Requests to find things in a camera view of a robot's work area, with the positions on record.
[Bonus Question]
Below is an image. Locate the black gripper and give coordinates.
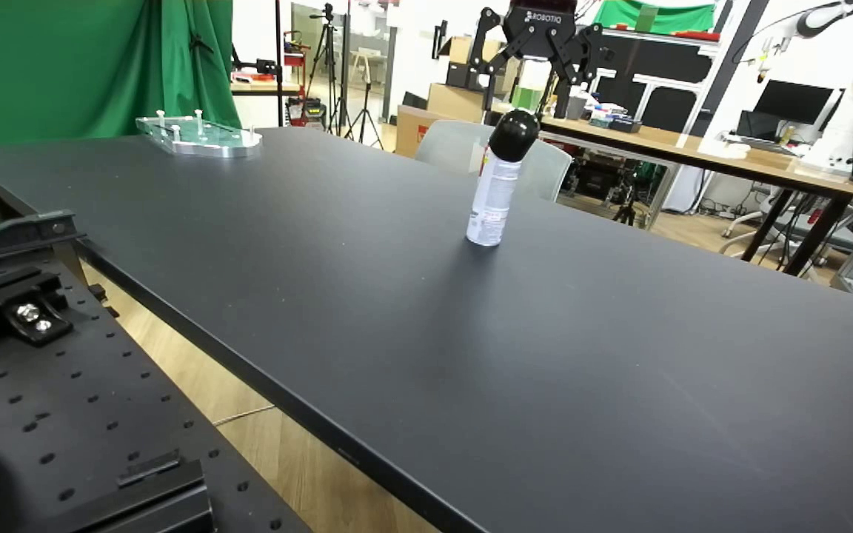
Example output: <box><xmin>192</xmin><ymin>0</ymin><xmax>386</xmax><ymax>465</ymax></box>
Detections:
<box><xmin>472</xmin><ymin>0</ymin><xmax>607</xmax><ymax>122</ymax></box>

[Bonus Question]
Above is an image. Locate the black round lid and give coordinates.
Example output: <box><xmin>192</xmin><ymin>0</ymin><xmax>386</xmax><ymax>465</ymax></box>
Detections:
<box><xmin>487</xmin><ymin>108</ymin><xmax>542</xmax><ymax>164</ymax></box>

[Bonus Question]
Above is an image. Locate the white spray bottle red label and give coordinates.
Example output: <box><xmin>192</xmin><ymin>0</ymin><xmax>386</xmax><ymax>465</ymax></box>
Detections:
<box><xmin>463</xmin><ymin>151</ymin><xmax>527</xmax><ymax>252</ymax></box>

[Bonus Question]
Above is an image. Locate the stacked cardboard box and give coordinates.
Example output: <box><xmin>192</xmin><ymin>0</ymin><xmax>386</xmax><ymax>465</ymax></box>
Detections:
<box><xmin>444</xmin><ymin>33</ymin><xmax>527</xmax><ymax>99</ymax></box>

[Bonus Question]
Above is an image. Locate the green cloth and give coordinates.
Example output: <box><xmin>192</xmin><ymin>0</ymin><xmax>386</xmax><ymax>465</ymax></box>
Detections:
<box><xmin>592</xmin><ymin>0</ymin><xmax>722</xmax><ymax>39</ymax></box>

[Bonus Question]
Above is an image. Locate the grey mesh office chair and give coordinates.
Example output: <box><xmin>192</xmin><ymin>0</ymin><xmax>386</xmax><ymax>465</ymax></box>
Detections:
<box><xmin>414</xmin><ymin>117</ymin><xmax>576</xmax><ymax>203</ymax></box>

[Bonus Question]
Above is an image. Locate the brown cardboard box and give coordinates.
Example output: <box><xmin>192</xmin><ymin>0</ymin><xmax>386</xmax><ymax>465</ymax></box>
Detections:
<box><xmin>395</xmin><ymin>83</ymin><xmax>494</xmax><ymax>160</ymax></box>

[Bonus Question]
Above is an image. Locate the long wooden desk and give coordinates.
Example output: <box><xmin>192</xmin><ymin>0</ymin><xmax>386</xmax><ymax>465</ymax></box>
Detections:
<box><xmin>533</xmin><ymin>108</ymin><xmax>853</xmax><ymax>278</ymax></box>

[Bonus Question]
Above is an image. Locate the black computer monitor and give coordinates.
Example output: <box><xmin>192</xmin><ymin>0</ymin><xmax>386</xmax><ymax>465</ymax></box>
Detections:
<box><xmin>753</xmin><ymin>76</ymin><xmax>839</xmax><ymax>127</ymax></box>

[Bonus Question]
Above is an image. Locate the green curtain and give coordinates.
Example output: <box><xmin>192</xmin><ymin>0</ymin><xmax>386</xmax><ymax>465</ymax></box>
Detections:
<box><xmin>0</xmin><ymin>0</ymin><xmax>244</xmax><ymax>237</ymax></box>

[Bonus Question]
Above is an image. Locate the black perforated breadboard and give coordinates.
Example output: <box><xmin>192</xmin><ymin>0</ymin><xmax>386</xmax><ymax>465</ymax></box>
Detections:
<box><xmin>0</xmin><ymin>206</ymin><xmax>310</xmax><ymax>533</ymax></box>

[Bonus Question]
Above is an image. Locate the light camera tripod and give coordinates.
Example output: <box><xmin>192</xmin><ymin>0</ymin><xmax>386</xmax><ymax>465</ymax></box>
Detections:
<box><xmin>342</xmin><ymin>48</ymin><xmax>392</xmax><ymax>151</ymax></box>

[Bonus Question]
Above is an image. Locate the black camera tripod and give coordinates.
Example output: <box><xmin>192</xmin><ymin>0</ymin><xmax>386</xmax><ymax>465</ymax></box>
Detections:
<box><xmin>305</xmin><ymin>3</ymin><xmax>343</xmax><ymax>129</ymax></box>

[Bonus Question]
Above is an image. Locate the black bracket with silver screws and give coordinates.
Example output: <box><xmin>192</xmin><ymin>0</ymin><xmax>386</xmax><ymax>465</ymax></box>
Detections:
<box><xmin>0</xmin><ymin>274</ymin><xmax>78</xmax><ymax>348</ymax></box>

